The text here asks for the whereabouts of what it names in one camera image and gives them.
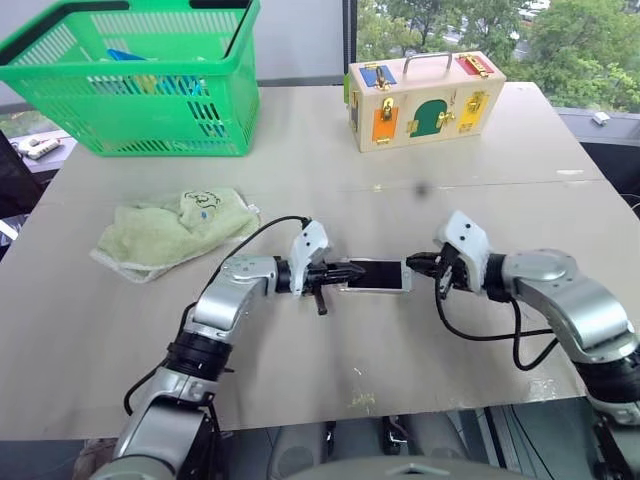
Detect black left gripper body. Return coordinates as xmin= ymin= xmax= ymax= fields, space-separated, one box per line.
xmin=301 ymin=261 xmax=337 ymax=317

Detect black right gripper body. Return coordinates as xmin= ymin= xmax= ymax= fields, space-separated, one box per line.
xmin=436 ymin=243 xmax=472 ymax=292

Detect black smartphone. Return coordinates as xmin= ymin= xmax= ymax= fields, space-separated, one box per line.
xmin=343 ymin=257 xmax=415 ymax=294

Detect white smartphone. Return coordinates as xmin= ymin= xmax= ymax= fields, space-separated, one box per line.
xmin=345 ymin=258 xmax=412 ymax=292

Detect grey rounded leg shape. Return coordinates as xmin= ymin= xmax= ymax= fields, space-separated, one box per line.
xmin=403 ymin=413 xmax=469 ymax=464

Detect light green towel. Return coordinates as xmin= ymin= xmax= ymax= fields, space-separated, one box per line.
xmin=89 ymin=186 xmax=262 ymax=285

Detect wooden lock box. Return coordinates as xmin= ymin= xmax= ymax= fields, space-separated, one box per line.
xmin=343 ymin=49 xmax=507 ymax=154

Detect green plastic shopping basket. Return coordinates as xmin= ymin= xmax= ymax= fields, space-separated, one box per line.
xmin=0 ymin=0 xmax=263 ymax=158

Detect blue plastic package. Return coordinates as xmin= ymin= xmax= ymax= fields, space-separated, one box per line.
xmin=87 ymin=47 xmax=209 ymax=99

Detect white power strip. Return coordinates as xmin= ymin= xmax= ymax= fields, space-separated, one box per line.
xmin=16 ymin=136 xmax=63 ymax=161

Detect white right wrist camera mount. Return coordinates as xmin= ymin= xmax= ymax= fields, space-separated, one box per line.
xmin=433 ymin=210 xmax=492 ymax=292

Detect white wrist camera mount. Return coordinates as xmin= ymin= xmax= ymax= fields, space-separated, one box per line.
xmin=289 ymin=219 xmax=332 ymax=298
xmin=433 ymin=210 xmax=492 ymax=292

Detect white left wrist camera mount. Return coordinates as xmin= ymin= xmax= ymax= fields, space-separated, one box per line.
xmin=289 ymin=219 xmax=332 ymax=298

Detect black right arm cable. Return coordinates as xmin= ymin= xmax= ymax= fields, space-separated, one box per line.
xmin=434 ymin=272 xmax=560 ymax=372

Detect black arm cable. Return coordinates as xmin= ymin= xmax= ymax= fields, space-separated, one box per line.
xmin=123 ymin=215 xmax=315 ymax=417
xmin=434 ymin=272 xmax=560 ymax=372

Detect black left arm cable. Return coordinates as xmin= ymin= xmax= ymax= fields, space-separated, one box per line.
xmin=123 ymin=215 xmax=315 ymax=417

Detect black window frame post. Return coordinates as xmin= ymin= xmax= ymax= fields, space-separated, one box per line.
xmin=342 ymin=0 xmax=358 ymax=77

